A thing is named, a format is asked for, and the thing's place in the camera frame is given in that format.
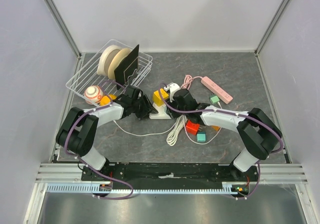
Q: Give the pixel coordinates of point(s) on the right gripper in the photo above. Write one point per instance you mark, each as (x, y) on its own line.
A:
(170, 112)

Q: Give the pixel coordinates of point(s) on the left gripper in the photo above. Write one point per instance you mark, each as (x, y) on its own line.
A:
(148, 109)

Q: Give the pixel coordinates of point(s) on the yellow cube plug adapter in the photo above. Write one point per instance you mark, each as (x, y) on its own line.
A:
(158, 95)

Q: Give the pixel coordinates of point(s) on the red cube plug adapter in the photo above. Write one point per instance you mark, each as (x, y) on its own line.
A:
(192, 128)

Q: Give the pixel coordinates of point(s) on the teal plug adapter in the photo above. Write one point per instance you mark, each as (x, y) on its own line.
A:
(201, 137)

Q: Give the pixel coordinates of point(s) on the pink power strip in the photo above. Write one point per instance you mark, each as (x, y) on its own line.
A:
(216, 89)

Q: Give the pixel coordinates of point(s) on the orange power strip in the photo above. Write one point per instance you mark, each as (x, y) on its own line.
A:
(216, 128)

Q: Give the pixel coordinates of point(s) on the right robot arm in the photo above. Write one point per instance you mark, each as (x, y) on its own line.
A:
(259, 134)

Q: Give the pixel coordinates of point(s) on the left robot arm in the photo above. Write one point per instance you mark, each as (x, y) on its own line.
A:
(77, 132)

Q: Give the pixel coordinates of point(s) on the green plug adapter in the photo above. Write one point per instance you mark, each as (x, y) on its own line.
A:
(214, 99)

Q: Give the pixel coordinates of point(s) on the black square board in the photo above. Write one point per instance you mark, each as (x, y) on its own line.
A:
(127, 67)

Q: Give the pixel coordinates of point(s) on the white orange striped ball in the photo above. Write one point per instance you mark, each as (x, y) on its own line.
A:
(93, 94)

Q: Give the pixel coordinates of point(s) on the beige round plate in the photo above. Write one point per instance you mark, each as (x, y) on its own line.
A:
(120, 56)

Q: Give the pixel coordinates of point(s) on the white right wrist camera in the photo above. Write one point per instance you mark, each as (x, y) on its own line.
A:
(171, 89)

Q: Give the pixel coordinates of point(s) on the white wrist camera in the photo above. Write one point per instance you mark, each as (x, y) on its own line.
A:
(171, 89)
(129, 90)

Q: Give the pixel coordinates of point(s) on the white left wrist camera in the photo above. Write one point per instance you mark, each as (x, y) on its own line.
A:
(129, 90)

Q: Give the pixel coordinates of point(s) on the white wire dish rack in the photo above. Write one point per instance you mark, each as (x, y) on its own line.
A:
(87, 75)

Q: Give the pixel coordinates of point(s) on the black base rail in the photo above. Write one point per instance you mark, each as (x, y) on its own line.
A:
(177, 175)

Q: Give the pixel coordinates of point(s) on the slotted cable duct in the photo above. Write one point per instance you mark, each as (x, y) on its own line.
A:
(99, 189)

